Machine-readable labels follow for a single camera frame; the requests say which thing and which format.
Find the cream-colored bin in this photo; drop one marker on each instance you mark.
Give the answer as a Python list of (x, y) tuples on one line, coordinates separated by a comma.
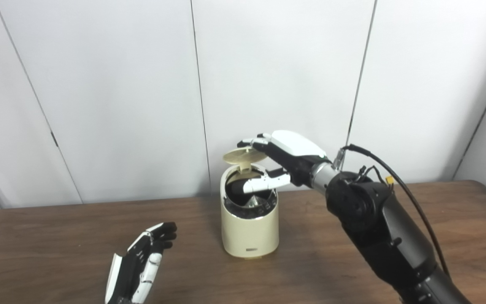
[(249, 232)]

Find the cream round bin lid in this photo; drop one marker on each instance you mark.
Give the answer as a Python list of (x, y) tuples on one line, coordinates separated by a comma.
[(243, 155)]

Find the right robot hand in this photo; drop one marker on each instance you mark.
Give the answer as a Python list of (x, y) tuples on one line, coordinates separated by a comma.
[(298, 154)]

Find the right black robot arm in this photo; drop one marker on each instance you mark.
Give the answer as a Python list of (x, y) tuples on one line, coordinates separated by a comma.
[(378, 223)]

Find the black bin liner bag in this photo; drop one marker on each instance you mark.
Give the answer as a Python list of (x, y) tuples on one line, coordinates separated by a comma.
[(234, 188)]

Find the white green milk carton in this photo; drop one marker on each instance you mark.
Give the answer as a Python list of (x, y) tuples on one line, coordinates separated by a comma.
[(256, 200)]

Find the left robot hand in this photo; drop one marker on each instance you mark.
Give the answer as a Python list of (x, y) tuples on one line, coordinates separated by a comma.
[(131, 270)]

